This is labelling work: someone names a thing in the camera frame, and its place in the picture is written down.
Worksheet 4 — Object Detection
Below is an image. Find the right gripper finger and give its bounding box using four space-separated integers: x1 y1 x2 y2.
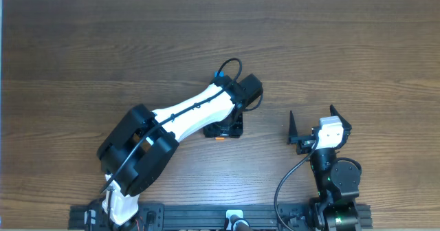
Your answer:
287 110 299 145
329 104 353 133

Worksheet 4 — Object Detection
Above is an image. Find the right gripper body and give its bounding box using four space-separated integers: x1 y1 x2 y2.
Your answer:
296 126 320 155

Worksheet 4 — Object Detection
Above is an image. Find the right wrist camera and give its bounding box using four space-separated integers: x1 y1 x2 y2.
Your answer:
315 115 344 150

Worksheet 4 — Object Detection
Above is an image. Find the mounting rail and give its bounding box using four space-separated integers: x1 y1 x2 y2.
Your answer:
68 203 374 231

